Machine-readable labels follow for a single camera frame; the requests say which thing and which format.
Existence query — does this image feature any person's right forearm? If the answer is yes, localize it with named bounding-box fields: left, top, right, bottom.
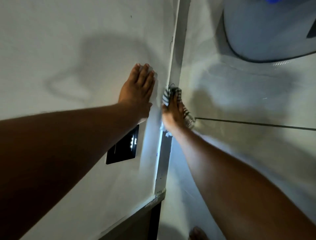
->
left=172, top=126, right=316, bottom=240

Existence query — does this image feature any white round water heater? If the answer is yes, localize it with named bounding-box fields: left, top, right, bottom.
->
left=223, top=0, right=316, bottom=64

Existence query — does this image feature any person's right hand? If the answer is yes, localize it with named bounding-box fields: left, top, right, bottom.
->
left=161, top=92, right=192, bottom=136

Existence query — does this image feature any white refrigerator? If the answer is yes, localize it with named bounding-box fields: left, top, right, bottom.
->
left=0, top=0, right=192, bottom=240

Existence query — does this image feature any striped grey white cloth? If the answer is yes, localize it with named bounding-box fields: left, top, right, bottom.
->
left=160, top=85, right=197, bottom=138

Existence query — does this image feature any black control panel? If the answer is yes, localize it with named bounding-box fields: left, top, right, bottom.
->
left=106, top=124, right=140, bottom=165

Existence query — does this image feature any person's left hand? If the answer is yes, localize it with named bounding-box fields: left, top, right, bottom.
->
left=118, top=63, right=156, bottom=124

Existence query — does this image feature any person's left forearm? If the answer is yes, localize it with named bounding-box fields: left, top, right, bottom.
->
left=0, top=102, right=142, bottom=240

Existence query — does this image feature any person's foot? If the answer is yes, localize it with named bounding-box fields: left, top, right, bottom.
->
left=189, top=226, right=210, bottom=240

